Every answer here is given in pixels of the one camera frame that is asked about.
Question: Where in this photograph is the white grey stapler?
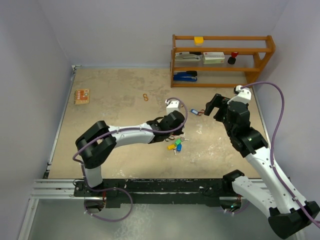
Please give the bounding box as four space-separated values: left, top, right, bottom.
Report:
175 51 202 62

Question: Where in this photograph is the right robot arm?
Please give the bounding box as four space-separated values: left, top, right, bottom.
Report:
204 91 320 240

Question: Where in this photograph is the aluminium rail frame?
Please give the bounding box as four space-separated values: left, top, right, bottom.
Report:
17 64 82 240

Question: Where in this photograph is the black base frame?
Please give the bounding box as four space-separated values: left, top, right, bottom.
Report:
73 170 245 209

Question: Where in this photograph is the blue black stapler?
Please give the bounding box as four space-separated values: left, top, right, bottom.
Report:
173 70 198 82

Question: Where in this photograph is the orange small notebook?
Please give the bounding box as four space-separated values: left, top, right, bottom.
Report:
74 88 90 105

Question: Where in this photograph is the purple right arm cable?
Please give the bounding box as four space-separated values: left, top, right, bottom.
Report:
241 81 320 230

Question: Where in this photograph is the yellow block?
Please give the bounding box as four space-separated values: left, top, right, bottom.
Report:
193 36 204 47

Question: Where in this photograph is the green tag key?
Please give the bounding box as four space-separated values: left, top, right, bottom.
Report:
174 137 190 146

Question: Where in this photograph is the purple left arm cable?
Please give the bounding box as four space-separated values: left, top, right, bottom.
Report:
72 97 189 187

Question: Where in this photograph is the orange carabiner far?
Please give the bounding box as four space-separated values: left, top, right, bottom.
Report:
142 93 149 101

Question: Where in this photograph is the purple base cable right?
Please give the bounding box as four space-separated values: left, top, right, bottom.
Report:
223 198 253 216

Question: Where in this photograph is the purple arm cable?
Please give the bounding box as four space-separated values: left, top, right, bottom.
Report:
241 81 320 230
72 97 189 187

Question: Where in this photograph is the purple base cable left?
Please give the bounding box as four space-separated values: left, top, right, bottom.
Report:
83 187 136 222

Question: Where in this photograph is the blue tag key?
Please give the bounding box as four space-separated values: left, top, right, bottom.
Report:
190 109 199 115
173 144 182 155

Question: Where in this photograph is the yellow tag key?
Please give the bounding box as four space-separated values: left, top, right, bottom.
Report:
167 144 176 150

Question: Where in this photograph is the white red box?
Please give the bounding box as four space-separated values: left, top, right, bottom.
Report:
202 52 225 64

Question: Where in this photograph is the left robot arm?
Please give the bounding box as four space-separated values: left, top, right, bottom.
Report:
73 110 187 196

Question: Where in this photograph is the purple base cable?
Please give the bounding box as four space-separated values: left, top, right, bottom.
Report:
83 187 136 222
223 198 253 216

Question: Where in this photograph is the wooden shelf rack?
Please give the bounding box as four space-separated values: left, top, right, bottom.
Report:
170 35 276 88

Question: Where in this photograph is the red black stamp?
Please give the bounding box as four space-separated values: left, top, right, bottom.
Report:
227 52 239 65

